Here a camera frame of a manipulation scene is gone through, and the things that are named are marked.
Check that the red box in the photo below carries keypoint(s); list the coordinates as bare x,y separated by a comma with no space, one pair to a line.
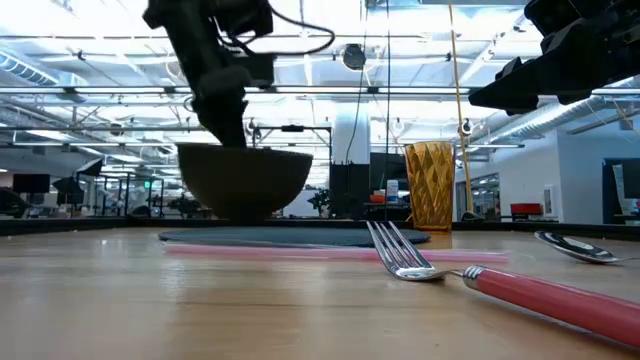
526,209

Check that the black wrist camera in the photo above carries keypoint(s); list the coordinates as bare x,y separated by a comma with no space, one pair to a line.
261,70
555,17

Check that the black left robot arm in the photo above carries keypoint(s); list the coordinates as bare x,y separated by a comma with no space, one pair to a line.
156,14

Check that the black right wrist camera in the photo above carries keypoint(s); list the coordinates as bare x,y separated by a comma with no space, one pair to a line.
555,17

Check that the black cabinet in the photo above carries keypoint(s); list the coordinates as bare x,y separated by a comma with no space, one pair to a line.
349,190

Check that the small black monitor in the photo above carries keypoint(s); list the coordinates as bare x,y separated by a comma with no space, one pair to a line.
31,183

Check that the dark potted plant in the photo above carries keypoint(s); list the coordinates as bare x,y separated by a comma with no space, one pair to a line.
320,201

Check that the white bottle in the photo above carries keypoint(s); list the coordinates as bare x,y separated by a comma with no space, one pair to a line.
392,191

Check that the round dark placemat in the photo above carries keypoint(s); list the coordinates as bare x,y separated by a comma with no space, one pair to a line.
280,236

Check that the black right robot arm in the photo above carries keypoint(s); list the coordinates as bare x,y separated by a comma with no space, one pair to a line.
631,20

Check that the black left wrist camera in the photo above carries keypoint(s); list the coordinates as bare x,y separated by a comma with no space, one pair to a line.
261,70

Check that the black studio lamp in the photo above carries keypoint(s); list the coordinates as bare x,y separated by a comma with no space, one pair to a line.
69,190

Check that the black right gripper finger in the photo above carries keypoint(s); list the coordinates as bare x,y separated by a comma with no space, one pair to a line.
520,72
505,100

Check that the black round ceiling fixture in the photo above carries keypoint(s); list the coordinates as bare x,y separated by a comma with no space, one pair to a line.
354,56

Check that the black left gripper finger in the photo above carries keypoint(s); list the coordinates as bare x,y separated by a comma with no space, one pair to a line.
227,125

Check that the amber plastic tumbler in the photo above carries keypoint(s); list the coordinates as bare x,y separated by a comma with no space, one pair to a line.
430,185

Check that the dark round bowl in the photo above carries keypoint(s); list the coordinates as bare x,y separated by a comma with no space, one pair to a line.
245,185

